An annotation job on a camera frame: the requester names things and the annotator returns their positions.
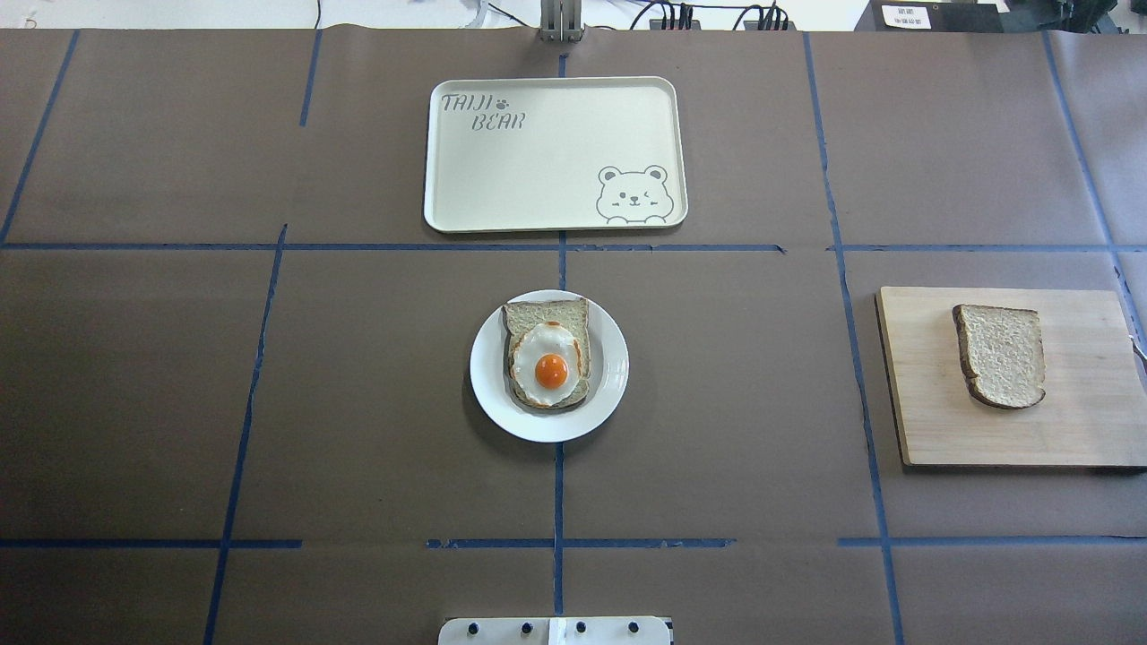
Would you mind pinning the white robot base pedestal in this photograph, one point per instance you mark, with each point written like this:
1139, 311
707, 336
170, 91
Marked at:
625, 629

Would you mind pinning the black box on desk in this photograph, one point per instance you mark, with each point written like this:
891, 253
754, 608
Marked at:
931, 16

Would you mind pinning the fried egg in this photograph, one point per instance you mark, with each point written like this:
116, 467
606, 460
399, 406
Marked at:
546, 365

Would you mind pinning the cream bear serving tray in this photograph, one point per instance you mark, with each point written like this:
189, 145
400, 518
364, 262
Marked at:
543, 154

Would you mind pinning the bread slice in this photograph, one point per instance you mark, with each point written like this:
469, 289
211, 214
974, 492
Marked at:
1001, 355
573, 314

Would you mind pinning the wooden cutting board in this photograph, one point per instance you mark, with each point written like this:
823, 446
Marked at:
1094, 409

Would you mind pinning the aluminium frame post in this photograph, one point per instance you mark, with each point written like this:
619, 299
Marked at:
561, 21

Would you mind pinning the white round plate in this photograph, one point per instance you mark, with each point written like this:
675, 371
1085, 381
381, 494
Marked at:
607, 382

